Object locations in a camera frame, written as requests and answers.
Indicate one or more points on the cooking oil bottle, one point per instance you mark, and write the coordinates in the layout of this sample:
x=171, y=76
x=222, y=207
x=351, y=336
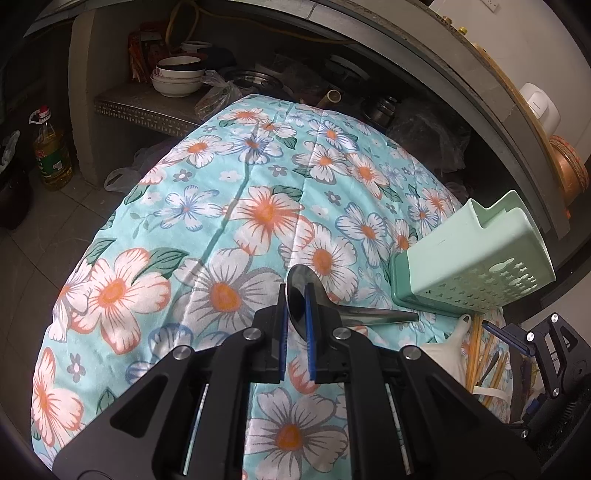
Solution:
x=50, y=151

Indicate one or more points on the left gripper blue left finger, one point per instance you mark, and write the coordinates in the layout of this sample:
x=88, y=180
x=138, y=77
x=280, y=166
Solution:
x=186, y=417

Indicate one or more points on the cream rice spoon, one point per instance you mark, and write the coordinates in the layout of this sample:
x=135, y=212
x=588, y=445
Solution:
x=452, y=354

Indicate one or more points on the stack of white bowls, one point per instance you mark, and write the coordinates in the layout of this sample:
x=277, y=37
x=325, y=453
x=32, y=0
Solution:
x=177, y=76

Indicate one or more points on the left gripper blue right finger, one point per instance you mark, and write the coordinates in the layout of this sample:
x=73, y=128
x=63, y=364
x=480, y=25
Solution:
x=407, y=417

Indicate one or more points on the mint green utensil caddy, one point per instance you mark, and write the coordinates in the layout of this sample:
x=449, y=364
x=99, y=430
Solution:
x=478, y=260

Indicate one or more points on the white electric kettle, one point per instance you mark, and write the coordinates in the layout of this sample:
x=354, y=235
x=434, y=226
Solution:
x=543, y=108

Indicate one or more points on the copper pot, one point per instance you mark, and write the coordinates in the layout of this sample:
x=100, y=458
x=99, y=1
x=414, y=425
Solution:
x=572, y=173

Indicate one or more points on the grey concrete counter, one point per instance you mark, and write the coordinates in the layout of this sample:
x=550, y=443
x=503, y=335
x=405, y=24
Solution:
x=419, y=43

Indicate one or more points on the large steel spoon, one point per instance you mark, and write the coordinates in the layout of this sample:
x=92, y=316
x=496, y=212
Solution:
x=300, y=275

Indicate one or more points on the small steel spoon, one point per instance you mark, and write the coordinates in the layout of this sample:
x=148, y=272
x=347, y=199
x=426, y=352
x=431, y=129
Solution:
x=487, y=370

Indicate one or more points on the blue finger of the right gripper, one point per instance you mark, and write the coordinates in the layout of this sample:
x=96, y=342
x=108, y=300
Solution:
x=511, y=334

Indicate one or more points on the steel bowl under counter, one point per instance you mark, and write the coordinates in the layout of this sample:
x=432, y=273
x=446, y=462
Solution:
x=252, y=81

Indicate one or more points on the floral blue quilt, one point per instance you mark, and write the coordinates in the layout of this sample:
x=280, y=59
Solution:
x=207, y=236

